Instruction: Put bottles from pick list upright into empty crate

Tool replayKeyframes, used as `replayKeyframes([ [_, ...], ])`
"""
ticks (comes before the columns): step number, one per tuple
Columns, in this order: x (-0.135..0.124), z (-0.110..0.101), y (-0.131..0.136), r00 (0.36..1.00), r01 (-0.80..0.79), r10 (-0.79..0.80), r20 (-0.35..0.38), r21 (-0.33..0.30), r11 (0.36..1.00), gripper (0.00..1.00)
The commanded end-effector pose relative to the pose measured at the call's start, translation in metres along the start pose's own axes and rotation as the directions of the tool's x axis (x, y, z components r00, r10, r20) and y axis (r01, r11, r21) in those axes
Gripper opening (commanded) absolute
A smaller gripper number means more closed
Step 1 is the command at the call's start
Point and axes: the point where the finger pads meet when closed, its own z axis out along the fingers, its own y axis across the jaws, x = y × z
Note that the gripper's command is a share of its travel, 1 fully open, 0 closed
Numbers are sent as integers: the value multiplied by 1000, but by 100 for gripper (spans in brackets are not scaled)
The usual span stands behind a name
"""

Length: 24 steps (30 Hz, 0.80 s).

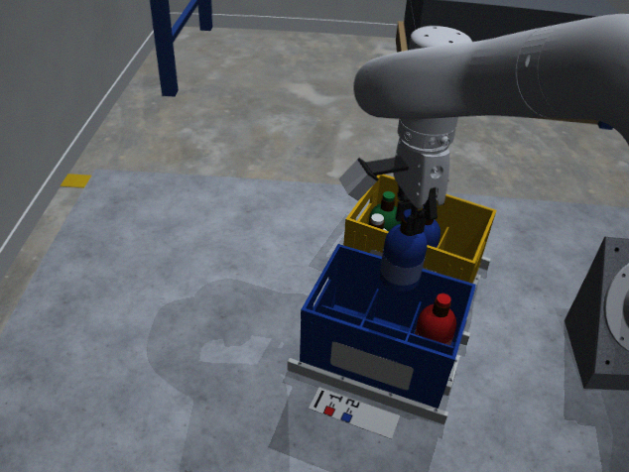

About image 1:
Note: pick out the red bottle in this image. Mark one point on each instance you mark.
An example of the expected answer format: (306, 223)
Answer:
(437, 321)

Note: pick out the white paper pick list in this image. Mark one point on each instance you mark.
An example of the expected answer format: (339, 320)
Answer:
(354, 412)

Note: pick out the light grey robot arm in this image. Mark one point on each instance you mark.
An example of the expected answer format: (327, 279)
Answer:
(574, 70)

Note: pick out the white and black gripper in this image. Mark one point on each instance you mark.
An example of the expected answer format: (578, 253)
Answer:
(421, 185)

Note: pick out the green bottle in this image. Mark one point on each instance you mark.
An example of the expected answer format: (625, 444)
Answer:
(387, 209)

